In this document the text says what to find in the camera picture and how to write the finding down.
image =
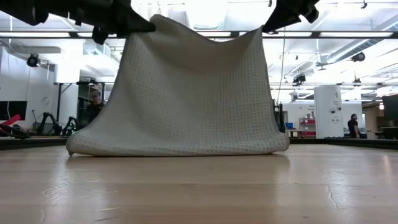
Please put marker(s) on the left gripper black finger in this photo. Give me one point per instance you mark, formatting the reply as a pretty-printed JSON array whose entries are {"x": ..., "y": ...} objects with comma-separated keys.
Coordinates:
[
  {"x": 133, "y": 23},
  {"x": 100, "y": 34}
]

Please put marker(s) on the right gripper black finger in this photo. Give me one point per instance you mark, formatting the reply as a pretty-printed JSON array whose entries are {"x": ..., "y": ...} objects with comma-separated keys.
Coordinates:
[{"x": 284, "y": 14}]

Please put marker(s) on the white waffle weave towel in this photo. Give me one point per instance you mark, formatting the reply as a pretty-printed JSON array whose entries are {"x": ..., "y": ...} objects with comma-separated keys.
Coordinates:
[{"x": 186, "y": 109}]

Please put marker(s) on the black background robot arm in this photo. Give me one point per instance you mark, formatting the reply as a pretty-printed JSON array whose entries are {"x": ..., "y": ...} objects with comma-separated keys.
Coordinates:
[
  {"x": 72, "y": 126},
  {"x": 46, "y": 119}
]

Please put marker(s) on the long ceiling light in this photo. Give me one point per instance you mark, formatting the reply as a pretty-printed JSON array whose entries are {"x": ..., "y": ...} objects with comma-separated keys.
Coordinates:
[
  {"x": 292, "y": 34},
  {"x": 357, "y": 34},
  {"x": 214, "y": 33}
]

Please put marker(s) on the black ceiling spot light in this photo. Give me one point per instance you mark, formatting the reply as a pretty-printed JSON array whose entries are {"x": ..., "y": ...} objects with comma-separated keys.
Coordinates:
[
  {"x": 358, "y": 57},
  {"x": 299, "y": 79},
  {"x": 32, "y": 60}
]

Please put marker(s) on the person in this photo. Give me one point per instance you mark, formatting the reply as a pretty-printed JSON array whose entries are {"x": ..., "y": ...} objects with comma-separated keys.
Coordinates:
[
  {"x": 93, "y": 112},
  {"x": 353, "y": 126}
]

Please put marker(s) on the white pillar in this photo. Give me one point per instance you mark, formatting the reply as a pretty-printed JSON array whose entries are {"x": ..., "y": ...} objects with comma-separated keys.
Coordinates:
[{"x": 328, "y": 105}]

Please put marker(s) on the black monitor stand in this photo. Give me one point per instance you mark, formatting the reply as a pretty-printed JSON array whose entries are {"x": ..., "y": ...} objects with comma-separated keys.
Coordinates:
[{"x": 280, "y": 118}]

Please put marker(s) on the red shelf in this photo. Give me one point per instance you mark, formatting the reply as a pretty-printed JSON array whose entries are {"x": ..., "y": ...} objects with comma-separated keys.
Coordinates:
[{"x": 308, "y": 122}]

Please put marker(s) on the blue bin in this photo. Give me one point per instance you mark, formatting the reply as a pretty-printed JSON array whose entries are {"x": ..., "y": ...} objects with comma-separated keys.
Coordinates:
[{"x": 289, "y": 125}]

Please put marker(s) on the black computer monitor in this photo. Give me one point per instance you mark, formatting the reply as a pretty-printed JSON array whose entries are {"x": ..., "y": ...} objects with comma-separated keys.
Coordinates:
[
  {"x": 391, "y": 110},
  {"x": 12, "y": 110}
]

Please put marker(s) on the red object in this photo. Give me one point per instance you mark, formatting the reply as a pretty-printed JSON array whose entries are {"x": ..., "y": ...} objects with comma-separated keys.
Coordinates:
[{"x": 12, "y": 119}]

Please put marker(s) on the black overhead frame beam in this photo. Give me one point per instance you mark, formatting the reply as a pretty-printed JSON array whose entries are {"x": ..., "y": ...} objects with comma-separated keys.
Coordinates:
[{"x": 315, "y": 34}]

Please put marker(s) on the black rack frame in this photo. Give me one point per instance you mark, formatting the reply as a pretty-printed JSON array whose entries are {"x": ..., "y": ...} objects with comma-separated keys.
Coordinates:
[{"x": 59, "y": 102}]

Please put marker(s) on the black metal table frame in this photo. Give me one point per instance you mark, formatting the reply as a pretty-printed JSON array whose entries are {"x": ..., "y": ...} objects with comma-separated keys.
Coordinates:
[{"x": 342, "y": 141}]

